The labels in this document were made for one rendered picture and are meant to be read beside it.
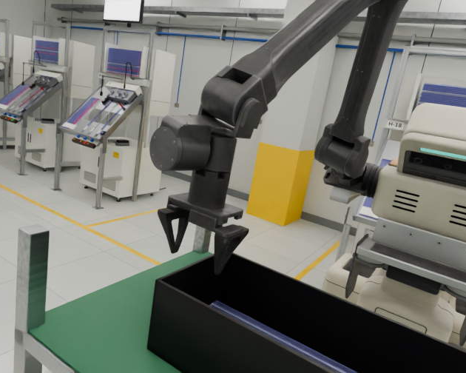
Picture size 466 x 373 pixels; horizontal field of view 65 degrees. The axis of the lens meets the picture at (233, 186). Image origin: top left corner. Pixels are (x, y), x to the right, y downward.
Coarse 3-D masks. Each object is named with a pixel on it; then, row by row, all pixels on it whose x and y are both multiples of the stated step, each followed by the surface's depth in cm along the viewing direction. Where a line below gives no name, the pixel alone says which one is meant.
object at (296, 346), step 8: (216, 304) 59; (224, 304) 59; (224, 312) 57; (232, 312) 57; (240, 312) 58; (240, 320) 56; (248, 320) 56; (256, 320) 56; (256, 328) 54; (264, 328) 55; (272, 336) 53; (280, 336) 53; (288, 344) 52; (296, 344) 52; (304, 352) 51; (312, 352) 51; (320, 360) 50; (328, 360) 50; (328, 368) 48; (336, 368) 49; (344, 368) 49
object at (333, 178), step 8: (328, 168) 100; (328, 176) 100; (336, 176) 95; (360, 176) 92; (328, 184) 99; (336, 184) 97; (344, 184) 95; (352, 184) 94; (360, 184) 94; (360, 192) 94
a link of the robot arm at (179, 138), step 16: (240, 112) 48; (256, 112) 49; (160, 128) 46; (176, 128) 44; (192, 128) 46; (208, 128) 48; (224, 128) 49; (240, 128) 49; (256, 128) 50; (160, 144) 46; (176, 144) 44; (192, 144) 46; (208, 144) 48; (160, 160) 47; (176, 160) 45; (192, 160) 47; (208, 160) 49
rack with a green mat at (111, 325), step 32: (32, 256) 50; (192, 256) 85; (32, 288) 51; (128, 288) 67; (32, 320) 52; (64, 320) 56; (96, 320) 57; (128, 320) 58; (32, 352) 52; (64, 352) 49; (96, 352) 50; (128, 352) 51
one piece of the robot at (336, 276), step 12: (336, 264) 131; (348, 264) 134; (336, 276) 126; (360, 276) 124; (372, 276) 126; (324, 288) 129; (336, 288) 126; (360, 288) 121; (348, 300) 124; (456, 300) 119; (456, 312) 110; (456, 324) 107; (456, 336) 108
